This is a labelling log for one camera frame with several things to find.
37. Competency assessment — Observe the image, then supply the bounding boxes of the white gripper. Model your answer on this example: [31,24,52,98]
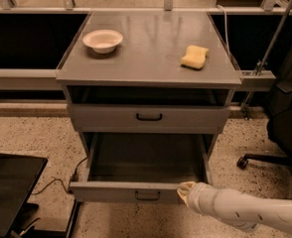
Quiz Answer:
[177,181,218,216]

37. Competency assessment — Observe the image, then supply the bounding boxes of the grey drawer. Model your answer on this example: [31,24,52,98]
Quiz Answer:
[68,104,229,134]
[71,133,212,204]

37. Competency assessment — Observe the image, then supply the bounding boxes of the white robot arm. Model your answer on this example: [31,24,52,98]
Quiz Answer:
[177,181,292,234]

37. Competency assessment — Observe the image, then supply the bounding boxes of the grey drawer cabinet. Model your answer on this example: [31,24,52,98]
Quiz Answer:
[55,9,243,186]

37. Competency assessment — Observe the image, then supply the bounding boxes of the grey top drawer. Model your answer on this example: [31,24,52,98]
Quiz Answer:
[68,104,229,134]

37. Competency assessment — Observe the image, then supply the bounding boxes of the black stand base bar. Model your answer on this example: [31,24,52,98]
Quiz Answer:
[64,199,80,238]

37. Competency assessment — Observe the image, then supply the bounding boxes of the black office chair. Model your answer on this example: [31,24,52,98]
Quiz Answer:
[236,47,292,170]

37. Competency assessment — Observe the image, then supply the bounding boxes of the yellow sponge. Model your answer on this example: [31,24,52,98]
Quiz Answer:
[180,46,210,69]

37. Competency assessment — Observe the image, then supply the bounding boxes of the white bowl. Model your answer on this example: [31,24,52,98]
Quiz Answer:
[82,30,123,55]

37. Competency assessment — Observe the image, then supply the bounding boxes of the black monitor screen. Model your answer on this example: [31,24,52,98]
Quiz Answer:
[0,153,48,238]

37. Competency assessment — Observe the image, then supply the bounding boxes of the metal diagonal rod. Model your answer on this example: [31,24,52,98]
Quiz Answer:
[240,0,292,117]

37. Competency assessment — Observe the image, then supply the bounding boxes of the black power adapter with cable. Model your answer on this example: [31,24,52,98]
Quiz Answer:
[32,158,86,195]

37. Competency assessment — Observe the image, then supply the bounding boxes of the white cable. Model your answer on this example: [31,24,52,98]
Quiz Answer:
[216,4,231,60]

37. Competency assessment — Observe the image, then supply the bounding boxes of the metal frame rail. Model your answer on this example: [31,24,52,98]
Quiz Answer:
[0,68,61,90]

